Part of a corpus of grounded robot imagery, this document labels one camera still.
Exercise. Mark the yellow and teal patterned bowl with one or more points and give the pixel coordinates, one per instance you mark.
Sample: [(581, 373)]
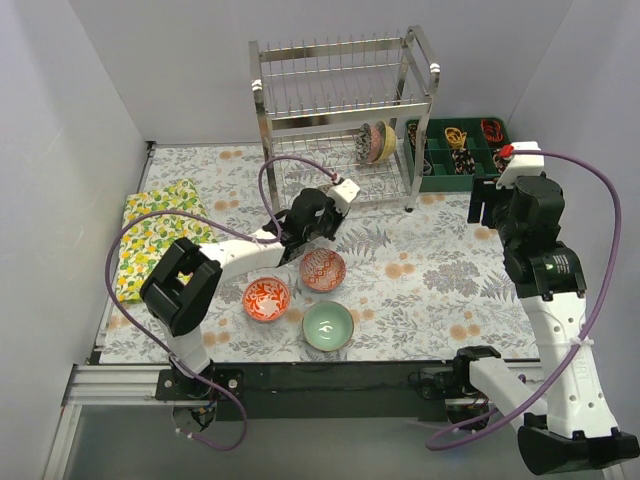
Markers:
[(388, 141)]

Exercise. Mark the orange floral patterned bowl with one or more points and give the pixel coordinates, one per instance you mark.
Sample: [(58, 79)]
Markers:
[(266, 299)]

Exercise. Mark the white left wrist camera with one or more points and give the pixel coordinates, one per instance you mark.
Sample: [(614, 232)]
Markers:
[(344, 194)]

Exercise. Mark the green compartment organizer tray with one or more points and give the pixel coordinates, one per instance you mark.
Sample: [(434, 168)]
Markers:
[(458, 149)]

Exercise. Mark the mint green bowl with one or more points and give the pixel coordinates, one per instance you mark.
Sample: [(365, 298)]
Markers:
[(327, 326)]

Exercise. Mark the orange geometric patterned bowl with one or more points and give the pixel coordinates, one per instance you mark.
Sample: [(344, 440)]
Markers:
[(322, 270)]

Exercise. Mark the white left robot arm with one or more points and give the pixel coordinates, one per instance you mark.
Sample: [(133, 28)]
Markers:
[(180, 289)]

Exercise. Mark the black leaf patterned bowl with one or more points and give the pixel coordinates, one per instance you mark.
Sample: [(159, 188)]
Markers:
[(363, 143)]

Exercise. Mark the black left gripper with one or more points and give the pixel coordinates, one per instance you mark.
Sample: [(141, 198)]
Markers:
[(326, 215)]

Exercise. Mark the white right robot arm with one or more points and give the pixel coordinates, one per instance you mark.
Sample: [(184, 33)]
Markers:
[(570, 428)]

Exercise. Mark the lemon print cloth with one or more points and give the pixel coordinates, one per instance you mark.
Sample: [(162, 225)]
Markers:
[(144, 244)]

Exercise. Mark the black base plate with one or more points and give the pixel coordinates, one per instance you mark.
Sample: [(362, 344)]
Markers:
[(334, 405)]

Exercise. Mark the aluminium front rail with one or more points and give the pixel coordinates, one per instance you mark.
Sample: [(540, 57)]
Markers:
[(139, 384)]

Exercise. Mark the stainless steel dish rack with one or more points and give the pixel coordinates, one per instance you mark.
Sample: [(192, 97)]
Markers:
[(311, 99)]

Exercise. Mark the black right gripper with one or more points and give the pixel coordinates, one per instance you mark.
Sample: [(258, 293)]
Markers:
[(484, 201)]

